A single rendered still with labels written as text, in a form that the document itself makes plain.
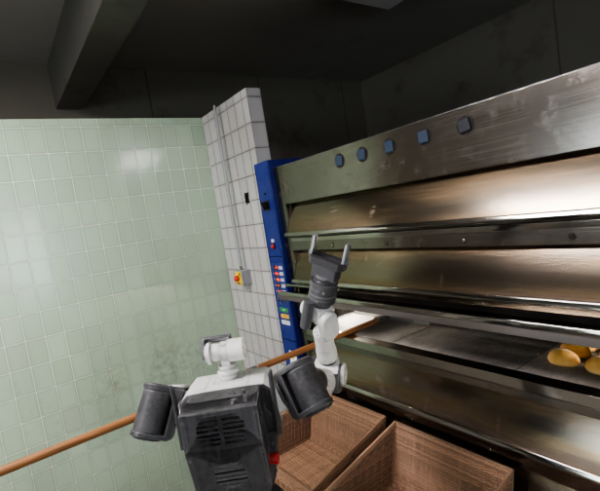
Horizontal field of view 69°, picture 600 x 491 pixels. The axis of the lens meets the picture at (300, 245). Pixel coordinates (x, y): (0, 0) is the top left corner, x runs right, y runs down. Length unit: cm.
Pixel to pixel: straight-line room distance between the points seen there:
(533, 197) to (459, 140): 32
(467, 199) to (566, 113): 39
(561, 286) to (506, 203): 30
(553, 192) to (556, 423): 74
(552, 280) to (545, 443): 55
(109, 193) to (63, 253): 46
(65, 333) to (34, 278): 37
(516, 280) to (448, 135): 53
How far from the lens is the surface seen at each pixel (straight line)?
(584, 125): 143
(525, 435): 176
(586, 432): 167
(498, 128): 153
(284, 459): 249
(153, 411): 136
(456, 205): 162
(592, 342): 135
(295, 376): 128
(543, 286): 152
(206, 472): 126
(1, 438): 309
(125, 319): 302
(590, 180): 143
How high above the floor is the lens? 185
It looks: 5 degrees down
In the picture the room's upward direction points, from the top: 9 degrees counter-clockwise
